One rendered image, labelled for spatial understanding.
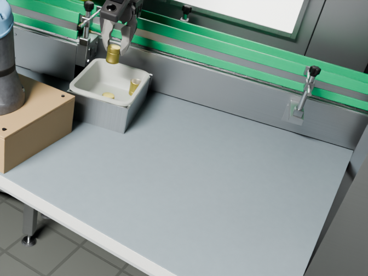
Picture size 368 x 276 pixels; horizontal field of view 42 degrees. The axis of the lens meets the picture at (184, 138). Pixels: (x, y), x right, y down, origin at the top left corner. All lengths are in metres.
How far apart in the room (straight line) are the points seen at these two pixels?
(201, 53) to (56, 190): 0.63
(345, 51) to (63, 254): 1.26
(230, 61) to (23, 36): 0.61
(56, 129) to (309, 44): 0.86
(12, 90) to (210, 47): 0.60
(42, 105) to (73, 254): 0.92
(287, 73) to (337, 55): 0.24
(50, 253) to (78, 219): 0.95
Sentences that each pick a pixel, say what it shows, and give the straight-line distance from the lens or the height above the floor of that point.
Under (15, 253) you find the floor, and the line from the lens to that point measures 1.98.
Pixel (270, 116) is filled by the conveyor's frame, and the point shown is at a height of 0.79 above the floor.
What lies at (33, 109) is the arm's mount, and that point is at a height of 0.85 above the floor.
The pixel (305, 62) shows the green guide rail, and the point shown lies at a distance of 1.54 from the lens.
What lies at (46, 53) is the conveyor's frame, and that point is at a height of 0.82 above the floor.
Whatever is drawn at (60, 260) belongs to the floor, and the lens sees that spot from 1.96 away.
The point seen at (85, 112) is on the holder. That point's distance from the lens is 1.32.
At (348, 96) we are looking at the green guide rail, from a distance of 1.51.
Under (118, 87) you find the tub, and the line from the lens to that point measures 1.48.
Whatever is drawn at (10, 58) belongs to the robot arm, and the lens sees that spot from 1.13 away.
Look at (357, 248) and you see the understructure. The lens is 1.59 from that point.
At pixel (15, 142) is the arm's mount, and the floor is 0.82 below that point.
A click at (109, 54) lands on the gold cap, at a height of 0.92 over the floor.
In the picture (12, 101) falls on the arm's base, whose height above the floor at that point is 0.87.
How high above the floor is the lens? 1.47
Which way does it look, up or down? 32 degrees down
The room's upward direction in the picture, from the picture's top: 15 degrees clockwise
